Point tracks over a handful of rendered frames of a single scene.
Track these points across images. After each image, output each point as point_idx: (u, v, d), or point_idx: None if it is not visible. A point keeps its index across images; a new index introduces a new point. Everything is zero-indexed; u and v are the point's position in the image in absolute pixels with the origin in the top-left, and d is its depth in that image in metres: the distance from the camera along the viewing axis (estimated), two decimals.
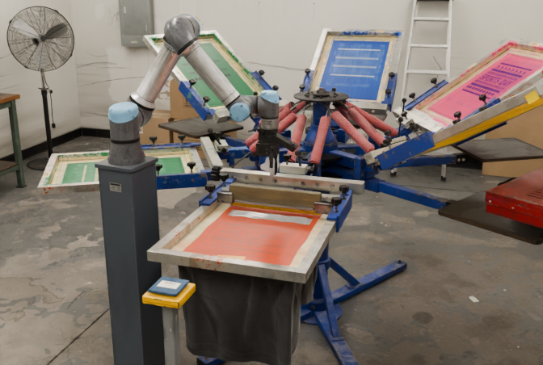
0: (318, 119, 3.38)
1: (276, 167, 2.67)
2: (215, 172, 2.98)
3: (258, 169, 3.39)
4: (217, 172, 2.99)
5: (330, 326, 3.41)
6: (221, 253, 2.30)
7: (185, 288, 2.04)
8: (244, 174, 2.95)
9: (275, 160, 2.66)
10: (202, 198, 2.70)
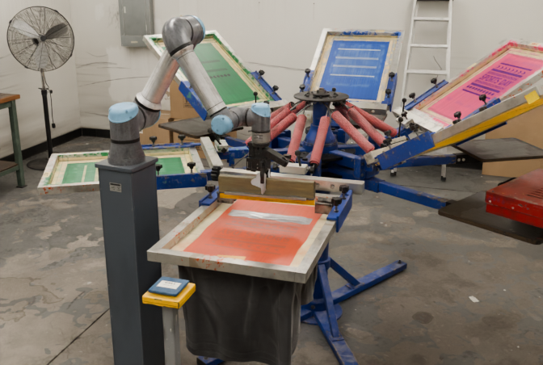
0: (318, 119, 3.38)
1: None
2: (215, 172, 2.98)
3: None
4: (217, 172, 2.99)
5: (330, 326, 3.41)
6: (221, 253, 2.30)
7: (185, 288, 2.04)
8: (244, 174, 2.95)
9: (266, 175, 2.55)
10: (202, 198, 2.70)
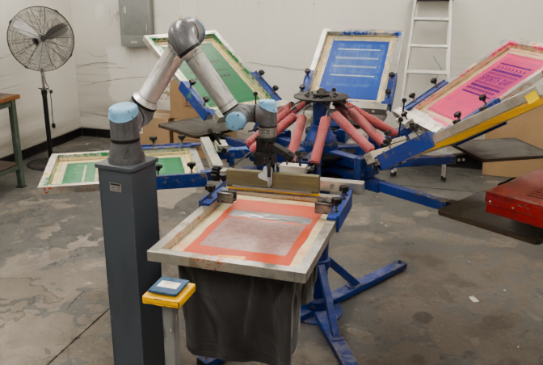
0: (318, 119, 3.38)
1: None
2: (215, 172, 2.98)
3: (258, 169, 3.39)
4: (217, 172, 2.99)
5: (330, 326, 3.41)
6: (221, 253, 2.30)
7: (185, 288, 2.04)
8: None
9: (272, 169, 2.64)
10: (202, 198, 2.70)
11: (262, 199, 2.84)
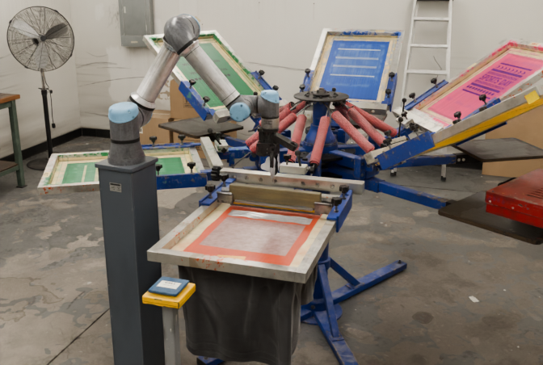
0: (318, 119, 3.38)
1: (277, 167, 2.67)
2: (215, 172, 2.98)
3: (258, 169, 3.39)
4: (217, 172, 2.99)
5: (330, 326, 3.41)
6: (221, 253, 2.30)
7: (185, 288, 2.04)
8: (244, 174, 2.95)
9: (275, 160, 2.65)
10: (202, 198, 2.70)
11: None
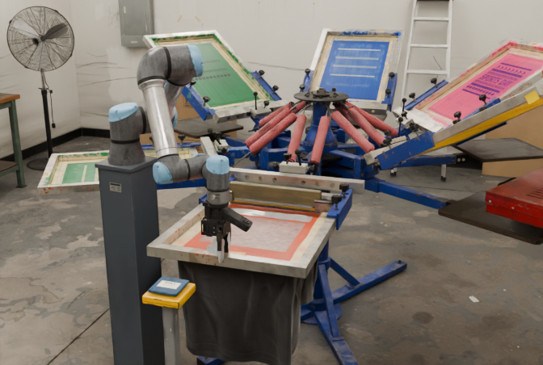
0: (318, 119, 3.38)
1: (227, 248, 2.17)
2: None
3: (258, 169, 3.39)
4: None
5: (330, 326, 3.41)
6: None
7: (185, 288, 2.04)
8: (244, 173, 2.95)
9: (225, 240, 2.16)
10: (202, 195, 2.70)
11: None
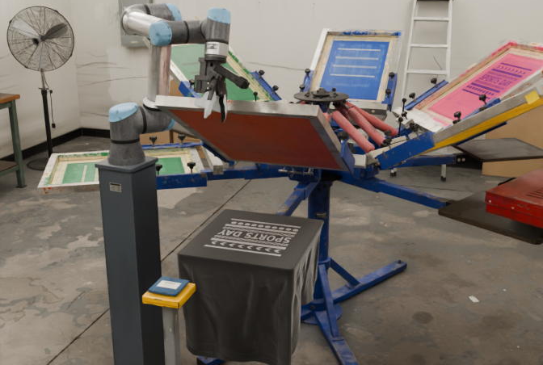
0: None
1: (224, 111, 2.03)
2: None
3: (258, 169, 3.39)
4: None
5: (330, 326, 3.41)
6: (229, 120, 2.25)
7: (185, 288, 2.04)
8: None
9: (220, 102, 2.01)
10: None
11: None
